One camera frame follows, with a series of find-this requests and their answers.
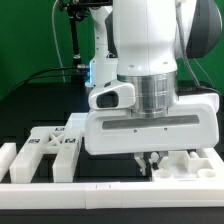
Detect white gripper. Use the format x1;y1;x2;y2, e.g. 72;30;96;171
84;93;219;176

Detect white chair seat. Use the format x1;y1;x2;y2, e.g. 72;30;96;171
152;148;224;182

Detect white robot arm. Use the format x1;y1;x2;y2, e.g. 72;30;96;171
85;0;222;172

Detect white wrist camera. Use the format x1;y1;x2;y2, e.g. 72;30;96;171
88;80;136;110

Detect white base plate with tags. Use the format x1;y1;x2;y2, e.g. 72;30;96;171
65;113;87;129

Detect white front fence wall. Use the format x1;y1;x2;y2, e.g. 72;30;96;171
0;181;224;209

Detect white fence wall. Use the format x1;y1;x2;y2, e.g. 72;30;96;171
0;143;17;182
0;181;224;209

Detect white chair back frame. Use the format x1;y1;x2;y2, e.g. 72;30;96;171
9;127;83;184

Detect black cables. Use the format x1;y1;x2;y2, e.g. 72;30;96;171
8;63;91;96

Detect white left fence wall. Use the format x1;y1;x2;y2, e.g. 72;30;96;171
0;143;17;182

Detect black camera stand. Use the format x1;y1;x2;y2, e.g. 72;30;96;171
58;0;113;66

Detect white thin cable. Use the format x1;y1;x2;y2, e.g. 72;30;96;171
51;0;67;84

